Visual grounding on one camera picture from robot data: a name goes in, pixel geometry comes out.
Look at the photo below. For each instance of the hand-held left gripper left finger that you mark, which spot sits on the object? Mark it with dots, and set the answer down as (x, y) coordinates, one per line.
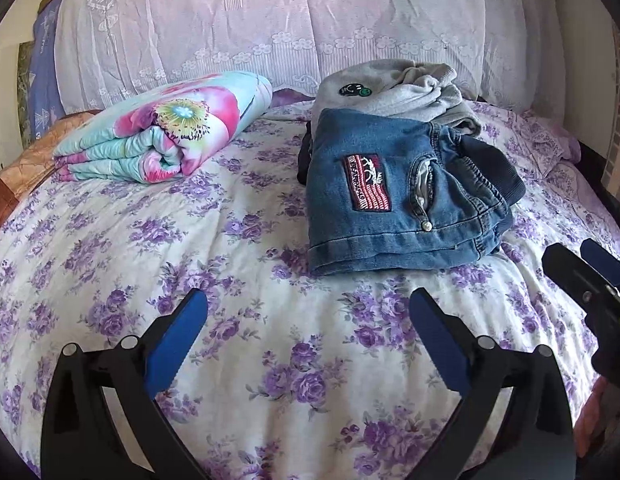
(187, 332)

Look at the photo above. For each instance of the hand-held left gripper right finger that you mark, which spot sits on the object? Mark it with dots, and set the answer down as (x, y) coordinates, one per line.
(432, 332)

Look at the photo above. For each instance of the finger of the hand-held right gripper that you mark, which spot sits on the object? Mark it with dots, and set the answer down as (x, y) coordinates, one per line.
(607, 262)
(575, 270)

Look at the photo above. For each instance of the blue denim pants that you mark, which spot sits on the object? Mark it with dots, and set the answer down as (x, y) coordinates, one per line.
(380, 210)

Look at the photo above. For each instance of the person's right hand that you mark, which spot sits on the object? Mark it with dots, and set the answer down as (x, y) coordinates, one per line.
(597, 415)

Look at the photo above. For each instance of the purple floral bed sheet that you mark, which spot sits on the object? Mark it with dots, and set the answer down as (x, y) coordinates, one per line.
(265, 335)

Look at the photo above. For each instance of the lilac pillow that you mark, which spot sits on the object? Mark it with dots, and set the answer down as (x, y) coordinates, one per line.
(535, 135)

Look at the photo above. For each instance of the brick pattern curtain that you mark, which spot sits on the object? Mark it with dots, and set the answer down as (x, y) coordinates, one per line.
(619, 120)

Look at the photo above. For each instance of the folded dark garments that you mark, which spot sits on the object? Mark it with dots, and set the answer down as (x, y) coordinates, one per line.
(305, 160)

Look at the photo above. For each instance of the folded floral quilt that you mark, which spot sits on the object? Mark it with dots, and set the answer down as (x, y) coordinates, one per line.
(179, 120)

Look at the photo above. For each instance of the brown pillow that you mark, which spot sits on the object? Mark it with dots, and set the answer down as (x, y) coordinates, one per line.
(34, 170)

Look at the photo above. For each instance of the folded grey garment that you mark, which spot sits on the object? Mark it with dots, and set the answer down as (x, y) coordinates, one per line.
(390, 90)

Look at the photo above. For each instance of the blue patterned cloth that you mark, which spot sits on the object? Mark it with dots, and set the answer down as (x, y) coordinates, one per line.
(44, 70)

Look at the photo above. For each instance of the white lace headboard cover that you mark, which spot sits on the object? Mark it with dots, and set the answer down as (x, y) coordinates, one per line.
(290, 20)

